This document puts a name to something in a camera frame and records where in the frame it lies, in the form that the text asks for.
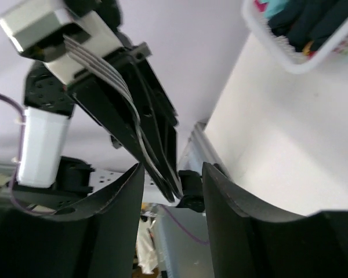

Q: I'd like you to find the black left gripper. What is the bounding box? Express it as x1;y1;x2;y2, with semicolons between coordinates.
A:
27;1;182;202

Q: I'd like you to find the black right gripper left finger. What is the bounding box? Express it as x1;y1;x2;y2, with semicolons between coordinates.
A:
0;164;144;277

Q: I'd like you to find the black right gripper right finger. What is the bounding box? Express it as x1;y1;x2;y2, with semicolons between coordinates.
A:
202;163;348;277

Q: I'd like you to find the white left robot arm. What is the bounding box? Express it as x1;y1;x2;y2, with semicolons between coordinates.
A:
0;1;183;202

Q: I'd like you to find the dark navy rolled napkin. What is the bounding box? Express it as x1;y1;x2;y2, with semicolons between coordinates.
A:
267;1;348;56

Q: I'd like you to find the white plastic basket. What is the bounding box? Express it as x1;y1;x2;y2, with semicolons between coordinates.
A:
242;1;348;74

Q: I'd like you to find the aluminium front rail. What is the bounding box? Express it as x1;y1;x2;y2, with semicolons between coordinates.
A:
178;122;229;178

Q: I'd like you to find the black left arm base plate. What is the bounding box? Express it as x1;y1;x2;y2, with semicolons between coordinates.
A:
176;170;205;213

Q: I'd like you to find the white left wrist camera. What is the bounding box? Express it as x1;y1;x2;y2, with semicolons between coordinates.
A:
0;1;123;85

